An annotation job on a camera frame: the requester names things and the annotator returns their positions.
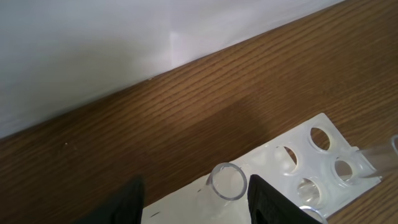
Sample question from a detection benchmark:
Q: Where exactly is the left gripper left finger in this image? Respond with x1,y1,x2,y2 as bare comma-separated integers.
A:
73,176,146,224

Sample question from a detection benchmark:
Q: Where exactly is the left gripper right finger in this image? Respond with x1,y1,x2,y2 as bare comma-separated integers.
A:
247,174,323,224

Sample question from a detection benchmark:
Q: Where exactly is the clear test tube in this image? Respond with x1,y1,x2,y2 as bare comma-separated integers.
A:
354,134,398,180
200,162,249,223

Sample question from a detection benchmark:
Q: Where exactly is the white test tube rack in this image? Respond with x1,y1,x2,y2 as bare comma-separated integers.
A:
140,112,382,224

